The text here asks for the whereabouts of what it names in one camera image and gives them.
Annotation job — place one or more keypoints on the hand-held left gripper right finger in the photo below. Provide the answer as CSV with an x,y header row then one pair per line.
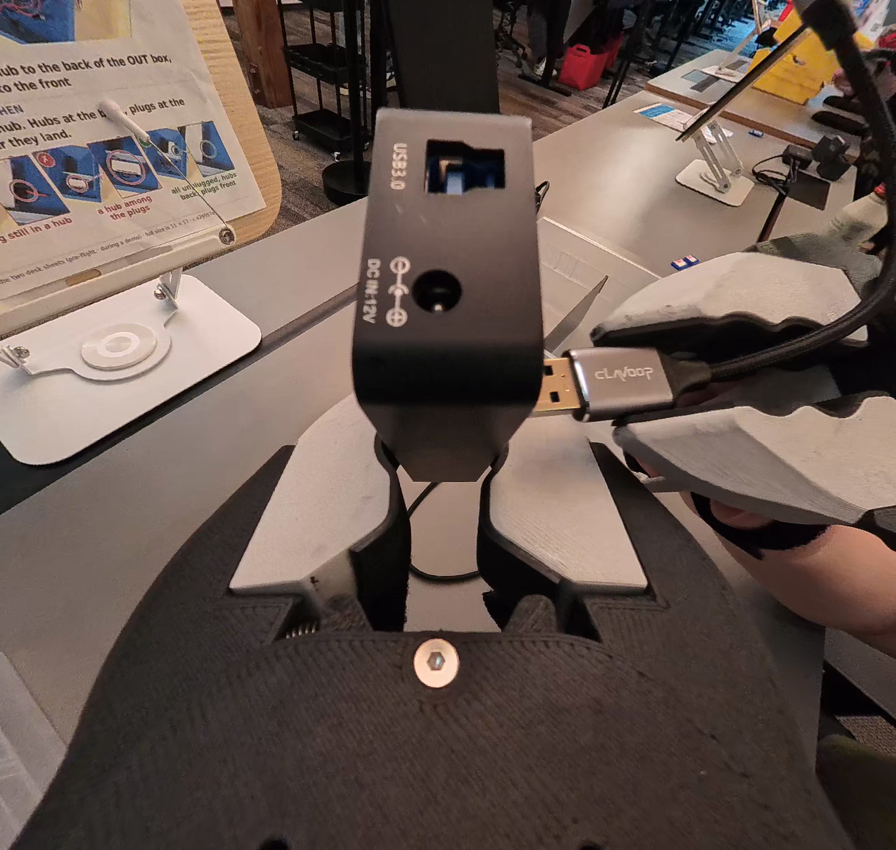
x,y
560,514

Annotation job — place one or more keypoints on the yellow storage bin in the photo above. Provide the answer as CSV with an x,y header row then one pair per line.
x,y
791,73

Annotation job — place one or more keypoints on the red storage bin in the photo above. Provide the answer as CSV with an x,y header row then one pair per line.
x,y
584,69

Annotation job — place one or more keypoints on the black usb hub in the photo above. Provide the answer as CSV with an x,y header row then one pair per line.
x,y
448,346

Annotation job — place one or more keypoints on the person's right hand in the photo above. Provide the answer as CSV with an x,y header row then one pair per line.
x,y
840,584

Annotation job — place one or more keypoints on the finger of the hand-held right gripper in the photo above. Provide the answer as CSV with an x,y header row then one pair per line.
x,y
805,458
735,290

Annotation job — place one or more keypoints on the white tablet stand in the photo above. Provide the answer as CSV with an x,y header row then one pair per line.
x,y
714,181

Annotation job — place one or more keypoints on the printed paper sheet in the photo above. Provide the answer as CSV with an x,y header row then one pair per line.
x,y
665,113

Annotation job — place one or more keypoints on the instruction poster board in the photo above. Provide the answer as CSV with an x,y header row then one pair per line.
x,y
140,94

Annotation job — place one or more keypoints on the small blue card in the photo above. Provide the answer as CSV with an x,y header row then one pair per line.
x,y
686,260

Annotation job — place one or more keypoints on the black webcam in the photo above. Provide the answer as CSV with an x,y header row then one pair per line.
x,y
829,157

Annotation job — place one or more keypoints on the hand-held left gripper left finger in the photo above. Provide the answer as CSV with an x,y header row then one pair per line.
x,y
315,514

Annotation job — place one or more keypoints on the black rolling cart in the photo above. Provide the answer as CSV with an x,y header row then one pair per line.
x,y
322,59

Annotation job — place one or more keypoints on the black panel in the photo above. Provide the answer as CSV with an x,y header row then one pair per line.
x,y
434,24

